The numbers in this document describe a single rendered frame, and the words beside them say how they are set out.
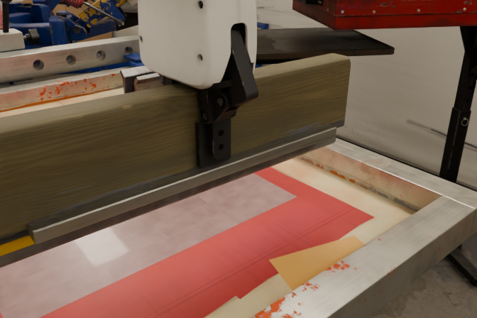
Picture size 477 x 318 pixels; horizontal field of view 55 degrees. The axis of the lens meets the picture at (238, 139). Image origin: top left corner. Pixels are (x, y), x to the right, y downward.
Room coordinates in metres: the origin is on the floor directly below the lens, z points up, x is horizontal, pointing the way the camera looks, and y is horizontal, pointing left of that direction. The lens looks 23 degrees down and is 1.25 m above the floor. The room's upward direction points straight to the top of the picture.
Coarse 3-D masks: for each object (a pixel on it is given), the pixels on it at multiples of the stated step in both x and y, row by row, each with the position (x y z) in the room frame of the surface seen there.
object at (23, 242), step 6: (18, 240) 0.25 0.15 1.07; (24, 240) 0.26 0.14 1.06; (30, 240) 0.26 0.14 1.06; (0, 246) 0.25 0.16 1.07; (6, 246) 0.25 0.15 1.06; (12, 246) 0.25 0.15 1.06; (18, 246) 0.25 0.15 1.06; (24, 246) 0.26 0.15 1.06; (0, 252) 0.25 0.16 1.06; (6, 252) 0.25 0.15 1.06
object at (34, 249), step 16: (320, 144) 0.45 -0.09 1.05; (272, 160) 0.40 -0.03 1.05; (224, 176) 0.37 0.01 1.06; (240, 176) 0.38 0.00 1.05; (192, 192) 0.34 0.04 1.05; (144, 208) 0.31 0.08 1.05; (96, 224) 0.29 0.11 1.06; (112, 224) 0.30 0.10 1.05; (48, 240) 0.27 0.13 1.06; (64, 240) 0.27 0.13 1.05; (0, 256) 0.25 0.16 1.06; (16, 256) 0.25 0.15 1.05
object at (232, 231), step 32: (224, 192) 0.51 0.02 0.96; (256, 192) 0.51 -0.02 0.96; (288, 192) 0.51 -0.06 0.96; (320, 192) 0.51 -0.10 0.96; (160, 224) 0.44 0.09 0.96; (192, 224) 0.44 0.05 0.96; (224, 224) 0.44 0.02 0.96; (256, 224) 0.44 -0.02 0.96; (288, 224) 0.44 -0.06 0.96; (320, 224) 0.44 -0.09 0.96; (352, 224) 0.44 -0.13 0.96; (192, 256) 0.38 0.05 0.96; (224, 256) 0.38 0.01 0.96; (256, 256) 0.38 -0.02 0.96
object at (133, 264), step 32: (128, 224) 0.44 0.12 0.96; (32, 256) 0.38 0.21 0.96; (64, 256) 0.38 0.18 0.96; (96, 256) 0.38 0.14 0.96; (128, 256) 0.38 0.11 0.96; (160, 256) 0.38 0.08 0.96; (0, 288) 0.33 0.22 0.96; (32, 288) 0.33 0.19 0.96; (64, 288) 0.33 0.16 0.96; (96, 288) 0.33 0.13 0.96; (128, 288) 0.33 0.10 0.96; (160, 288) 0.33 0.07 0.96; (192, 288) 0.33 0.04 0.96; (224, 288) 0.33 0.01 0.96
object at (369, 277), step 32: (0, 96) 0.81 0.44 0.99; (32, 96) 0.85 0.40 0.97; (64, 96) 0.89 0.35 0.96; (320, 160) 0.58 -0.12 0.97; (352, 160) 0.54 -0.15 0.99; (384, 160) 0.53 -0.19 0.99; (384, 192) 0.50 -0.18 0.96; (416, 192) 0.47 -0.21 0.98; (448, 192) 0.45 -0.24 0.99; (416, 224) 0.39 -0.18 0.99; (448, 224) 0.39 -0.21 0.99; (352, 256) 0.34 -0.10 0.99; (384, 256) 0.34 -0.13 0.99; (416, 256) 0.34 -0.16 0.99; (320, 288) 0.29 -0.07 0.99; (352, 288) 0.29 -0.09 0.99; (384, 288) 0.31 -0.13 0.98
